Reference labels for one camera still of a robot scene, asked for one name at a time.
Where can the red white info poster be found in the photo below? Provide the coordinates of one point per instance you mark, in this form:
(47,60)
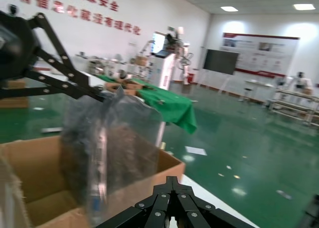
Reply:
(264,53)

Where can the black display screen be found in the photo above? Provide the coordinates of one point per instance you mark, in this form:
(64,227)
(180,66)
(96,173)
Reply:
(219,61)

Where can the graphics card with silver bracket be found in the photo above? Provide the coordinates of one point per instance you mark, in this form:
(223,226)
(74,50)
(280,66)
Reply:
(99,150)

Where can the grey antistatic bag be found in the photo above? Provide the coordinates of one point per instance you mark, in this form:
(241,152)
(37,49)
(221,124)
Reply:
(82,128)

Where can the white cabinet with screen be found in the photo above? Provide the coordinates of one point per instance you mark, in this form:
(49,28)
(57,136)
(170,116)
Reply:
(164,71)

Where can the open brown cardboard box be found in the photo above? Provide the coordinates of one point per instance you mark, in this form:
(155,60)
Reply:
(37,163)

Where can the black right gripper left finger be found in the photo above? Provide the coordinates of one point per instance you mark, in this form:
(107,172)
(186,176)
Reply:
(154,208)

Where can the metal shelf rack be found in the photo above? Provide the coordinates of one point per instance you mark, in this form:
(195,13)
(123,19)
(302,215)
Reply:
(299,106)

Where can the white cluttered workbench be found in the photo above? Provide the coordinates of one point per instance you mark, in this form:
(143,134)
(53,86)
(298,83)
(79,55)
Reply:
(109,63)

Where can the white paper sheet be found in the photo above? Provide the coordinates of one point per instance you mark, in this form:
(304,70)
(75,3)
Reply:
(196,150)

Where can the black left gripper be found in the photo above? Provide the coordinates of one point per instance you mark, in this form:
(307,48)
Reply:
(17,46)

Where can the closed brown cardboard box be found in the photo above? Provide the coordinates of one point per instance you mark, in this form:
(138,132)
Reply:
(15,103)
(132,86)

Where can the green cloth covered table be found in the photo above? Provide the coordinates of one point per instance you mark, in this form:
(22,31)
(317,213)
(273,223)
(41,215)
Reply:
(169,103)

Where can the white table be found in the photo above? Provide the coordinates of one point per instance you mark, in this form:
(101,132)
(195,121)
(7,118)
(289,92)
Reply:
(259,88)

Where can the red bin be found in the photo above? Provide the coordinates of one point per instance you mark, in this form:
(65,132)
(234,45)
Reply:
(190,78)

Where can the ceiling light panel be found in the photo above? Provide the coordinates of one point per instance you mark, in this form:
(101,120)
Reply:
(229,8)
(302,7)

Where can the white humanoid robot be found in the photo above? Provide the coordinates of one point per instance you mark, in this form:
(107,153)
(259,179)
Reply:
(185,51)
(301,82)

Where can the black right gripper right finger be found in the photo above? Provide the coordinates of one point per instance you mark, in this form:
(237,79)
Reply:
(192,208)

